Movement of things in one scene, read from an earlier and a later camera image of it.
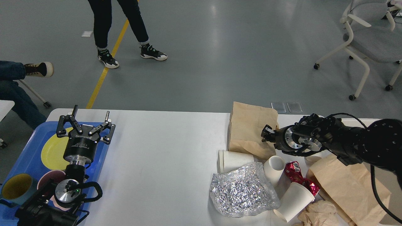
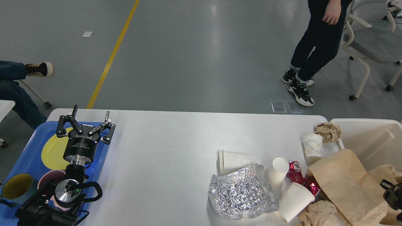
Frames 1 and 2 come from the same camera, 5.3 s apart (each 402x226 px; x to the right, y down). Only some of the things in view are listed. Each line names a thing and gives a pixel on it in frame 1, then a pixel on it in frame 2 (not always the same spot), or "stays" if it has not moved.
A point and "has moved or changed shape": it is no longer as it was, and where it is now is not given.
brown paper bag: x=247 y=123 to x=387 y=172
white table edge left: x=5 y=106 stays
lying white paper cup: x=228 y=161 stays
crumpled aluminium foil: x=242 y=192 stays
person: x=101 y=13 to x=317 y=44
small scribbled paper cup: x=310 y=159 has moved or changed shape
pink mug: x=46 y=186 stays
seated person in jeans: x=10 y=90 stays
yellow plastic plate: x=52 y=151 stays
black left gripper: x=80 y=148 stays
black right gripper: x=296 y=140 to x=393 y=197
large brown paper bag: x=349 y=190 stays
